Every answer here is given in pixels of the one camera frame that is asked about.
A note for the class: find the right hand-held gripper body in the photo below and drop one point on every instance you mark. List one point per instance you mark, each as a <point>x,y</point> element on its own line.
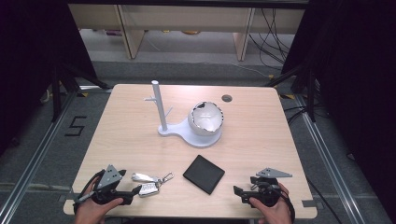
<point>268,189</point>

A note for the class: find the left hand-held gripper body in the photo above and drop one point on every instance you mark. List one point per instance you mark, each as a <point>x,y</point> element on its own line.
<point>109,178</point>

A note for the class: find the silver key bunch with carabiner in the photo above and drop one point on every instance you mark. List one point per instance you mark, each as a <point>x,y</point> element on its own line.
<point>148,189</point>

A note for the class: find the person's right hand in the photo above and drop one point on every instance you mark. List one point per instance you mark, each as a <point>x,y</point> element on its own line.
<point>275,214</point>

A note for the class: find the person's left hand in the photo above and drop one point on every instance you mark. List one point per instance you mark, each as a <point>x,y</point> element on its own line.
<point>90,213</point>

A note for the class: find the black wallet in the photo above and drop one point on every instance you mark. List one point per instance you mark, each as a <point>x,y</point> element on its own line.
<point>204,174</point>

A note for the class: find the white key stand with base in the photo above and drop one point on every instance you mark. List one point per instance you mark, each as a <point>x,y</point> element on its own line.
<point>159,105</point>

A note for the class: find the grey table grommet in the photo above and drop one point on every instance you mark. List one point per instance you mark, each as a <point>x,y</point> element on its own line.
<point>227,98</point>

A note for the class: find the black metal stand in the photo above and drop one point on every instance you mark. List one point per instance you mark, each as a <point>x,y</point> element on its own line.
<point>310,93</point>
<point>56,93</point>

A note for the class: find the dark curtain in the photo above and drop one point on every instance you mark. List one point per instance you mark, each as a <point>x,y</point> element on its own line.
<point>28,62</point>
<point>361,77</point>

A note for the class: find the beige wooden desk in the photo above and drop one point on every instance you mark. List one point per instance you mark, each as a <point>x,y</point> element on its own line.
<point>186,17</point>

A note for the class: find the metal floor rail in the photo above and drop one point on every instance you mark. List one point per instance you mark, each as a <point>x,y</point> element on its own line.
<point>29,169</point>
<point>330,161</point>

